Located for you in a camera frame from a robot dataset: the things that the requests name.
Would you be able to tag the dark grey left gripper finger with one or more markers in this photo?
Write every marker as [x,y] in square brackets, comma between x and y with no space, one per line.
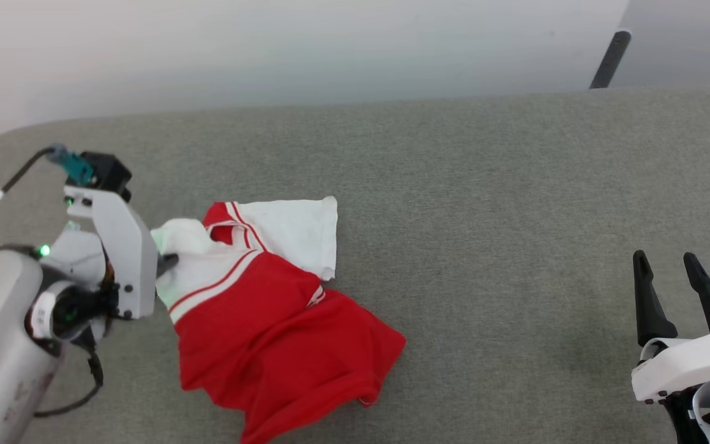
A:
[167,263]

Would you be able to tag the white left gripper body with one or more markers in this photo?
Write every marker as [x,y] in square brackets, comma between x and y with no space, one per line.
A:
[127,259]

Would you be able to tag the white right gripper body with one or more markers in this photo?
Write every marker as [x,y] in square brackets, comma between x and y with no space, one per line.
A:
[688,365]

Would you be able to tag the red and white shirt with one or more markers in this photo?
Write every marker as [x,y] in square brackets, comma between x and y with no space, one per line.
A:
[281,345]

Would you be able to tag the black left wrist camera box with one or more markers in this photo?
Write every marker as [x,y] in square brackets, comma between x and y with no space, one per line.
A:
[105,172]

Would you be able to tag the black round post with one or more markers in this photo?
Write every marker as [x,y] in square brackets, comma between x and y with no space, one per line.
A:
[610,59]

